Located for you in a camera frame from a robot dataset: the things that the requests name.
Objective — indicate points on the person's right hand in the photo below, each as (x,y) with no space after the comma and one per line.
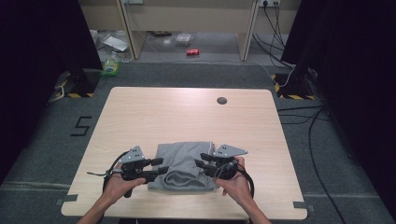
(236,186)

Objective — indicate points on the person's left hand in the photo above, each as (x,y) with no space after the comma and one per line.
(120,186)

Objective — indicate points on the white wall socket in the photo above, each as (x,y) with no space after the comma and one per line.
(269,2)

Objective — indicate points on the grey table grommet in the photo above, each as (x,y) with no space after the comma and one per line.
(222,100)

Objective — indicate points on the black curtain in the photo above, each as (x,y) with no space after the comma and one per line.
(37,62)
(358,77)

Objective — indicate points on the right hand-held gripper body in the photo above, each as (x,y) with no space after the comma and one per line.
(225,165)

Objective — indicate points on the clear plastic container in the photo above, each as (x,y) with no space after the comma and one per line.
(183,38)

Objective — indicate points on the white plastic sheet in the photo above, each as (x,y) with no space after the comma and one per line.
(115,43)

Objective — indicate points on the green plastic bag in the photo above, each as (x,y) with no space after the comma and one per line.
(110,66)

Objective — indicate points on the red drink can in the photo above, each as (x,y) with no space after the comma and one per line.
(193,52)

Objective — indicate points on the grey cotton garment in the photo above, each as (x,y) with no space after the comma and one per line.
(182,161)

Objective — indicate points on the black stand base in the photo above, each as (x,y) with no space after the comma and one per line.
(79,84)
(295,87)

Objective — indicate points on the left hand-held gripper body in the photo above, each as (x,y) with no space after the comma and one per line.
(134,166)

